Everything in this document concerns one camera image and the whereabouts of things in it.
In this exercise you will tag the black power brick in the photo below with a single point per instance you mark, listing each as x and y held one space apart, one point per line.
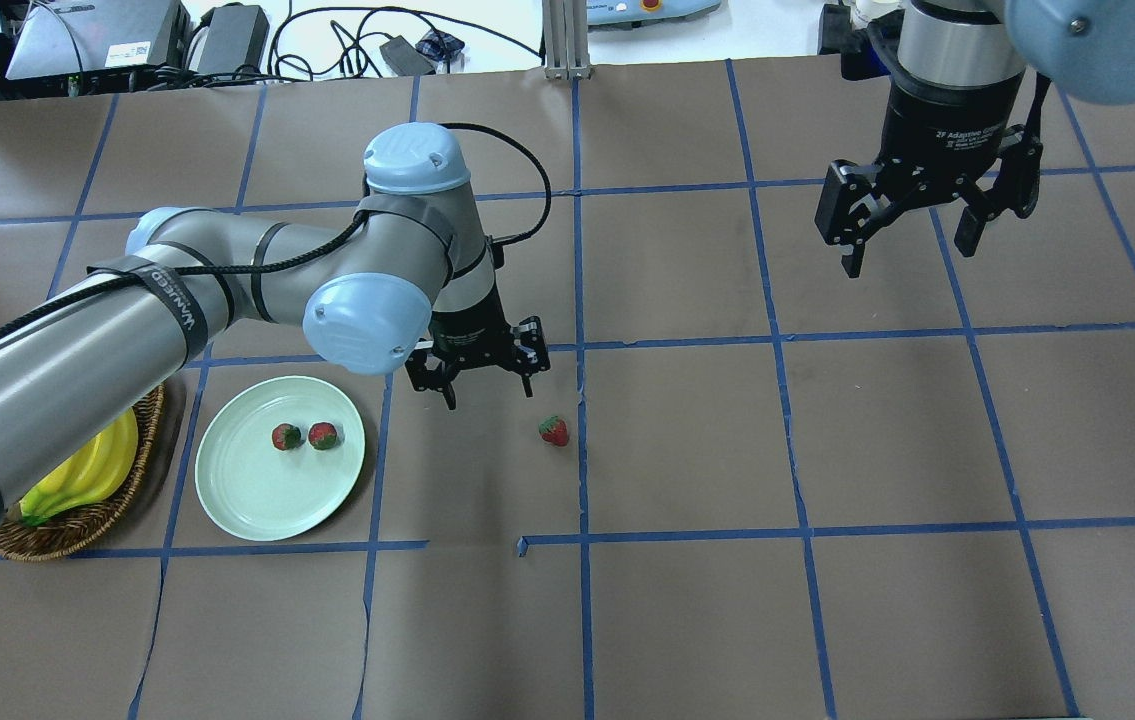
229 38

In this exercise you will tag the aluminium frame post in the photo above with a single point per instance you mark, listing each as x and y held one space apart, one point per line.
564 35

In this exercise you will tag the light green plate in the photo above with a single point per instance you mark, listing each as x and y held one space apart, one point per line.
253 492

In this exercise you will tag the silver laptop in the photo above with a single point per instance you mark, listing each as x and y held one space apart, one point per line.
59 39

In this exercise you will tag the yellow banana bunch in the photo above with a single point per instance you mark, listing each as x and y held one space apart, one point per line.
90 475

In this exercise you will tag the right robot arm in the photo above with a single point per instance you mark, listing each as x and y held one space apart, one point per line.
1083 48

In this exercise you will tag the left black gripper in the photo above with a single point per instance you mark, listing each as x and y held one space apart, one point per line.
468 329

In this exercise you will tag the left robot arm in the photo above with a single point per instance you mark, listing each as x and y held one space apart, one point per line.
410 283

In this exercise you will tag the red strawberry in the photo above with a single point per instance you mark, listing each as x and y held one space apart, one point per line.
286 437
323 436
554 430

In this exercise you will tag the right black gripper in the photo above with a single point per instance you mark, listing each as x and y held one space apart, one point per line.
939 125

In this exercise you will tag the brown wicker basket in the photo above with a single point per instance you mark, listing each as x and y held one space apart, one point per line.
76 529

